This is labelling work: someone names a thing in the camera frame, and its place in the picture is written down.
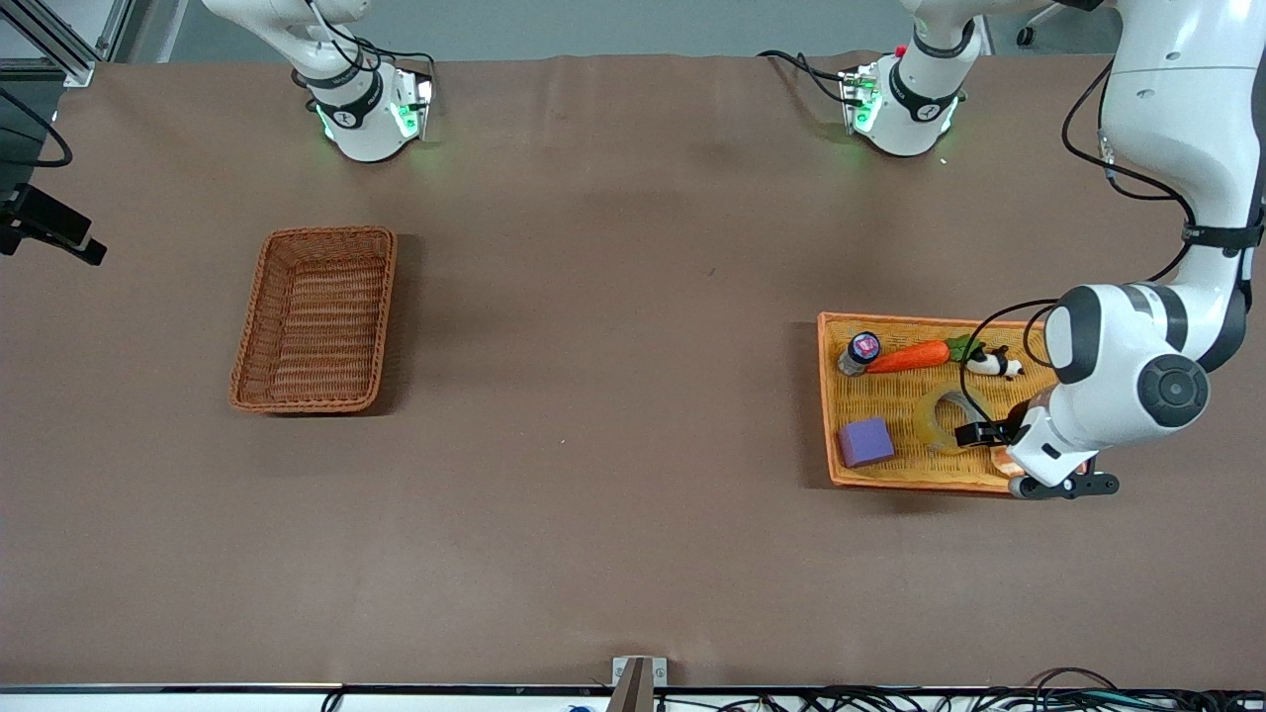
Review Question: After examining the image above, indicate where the yellowish clear tape roll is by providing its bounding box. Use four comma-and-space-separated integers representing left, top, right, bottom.
912, 384, 993, 456

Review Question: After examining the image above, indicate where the orange yellow wicker basket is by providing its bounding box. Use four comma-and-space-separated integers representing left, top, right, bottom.
817, 311, 1094, 494

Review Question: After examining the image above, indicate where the brown wicker basket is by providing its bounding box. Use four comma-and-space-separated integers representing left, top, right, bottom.
228, 225, 399, 415

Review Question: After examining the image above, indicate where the black white toy panda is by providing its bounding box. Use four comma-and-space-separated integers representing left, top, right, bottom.
964, 345, 1026, 382

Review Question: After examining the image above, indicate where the orange toy carrot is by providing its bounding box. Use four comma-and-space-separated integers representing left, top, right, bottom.
866, 334, 986, 375

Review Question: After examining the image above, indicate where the purple foam block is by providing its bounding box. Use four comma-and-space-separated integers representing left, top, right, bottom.
838, 416, 896, 469

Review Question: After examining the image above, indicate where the small dark-capped bottle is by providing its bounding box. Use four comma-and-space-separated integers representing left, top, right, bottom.
838, 331, 882, 378

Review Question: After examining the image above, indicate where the brown table cover cloth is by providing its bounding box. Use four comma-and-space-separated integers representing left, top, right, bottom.
0, 51, 1266, 690

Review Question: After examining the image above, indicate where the office chair caster leg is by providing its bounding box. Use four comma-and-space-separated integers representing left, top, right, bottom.
1017, 0, 1064, 47

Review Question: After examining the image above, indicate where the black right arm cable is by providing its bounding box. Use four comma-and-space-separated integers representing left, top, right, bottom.
0, 87, 73, 167

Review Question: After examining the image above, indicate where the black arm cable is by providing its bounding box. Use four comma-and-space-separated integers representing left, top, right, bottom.
959, 59, 1200, 421
0, 87, 73, 167

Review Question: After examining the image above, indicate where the grey aluminium frame profile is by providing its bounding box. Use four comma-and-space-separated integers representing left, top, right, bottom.
0, 0, 135, 88

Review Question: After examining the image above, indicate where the black cable bundle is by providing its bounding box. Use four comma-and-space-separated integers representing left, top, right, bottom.
653, 667, 1266, 712

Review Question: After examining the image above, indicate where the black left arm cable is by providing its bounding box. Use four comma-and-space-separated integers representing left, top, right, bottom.
959, 59, 1200, 421

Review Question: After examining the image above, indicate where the black right base cable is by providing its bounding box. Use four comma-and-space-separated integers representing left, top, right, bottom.
302, 0, 437, 85

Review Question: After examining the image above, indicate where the black base cable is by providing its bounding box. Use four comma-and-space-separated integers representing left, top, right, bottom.
302, 0, 437, 85
757, 48, 854, 108

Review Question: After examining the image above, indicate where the black left base cable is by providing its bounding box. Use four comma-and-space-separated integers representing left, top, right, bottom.
757, 48, 854, 108

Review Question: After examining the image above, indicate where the grey metal bracket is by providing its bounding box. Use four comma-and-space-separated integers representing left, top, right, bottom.
611, 656, 669, 712

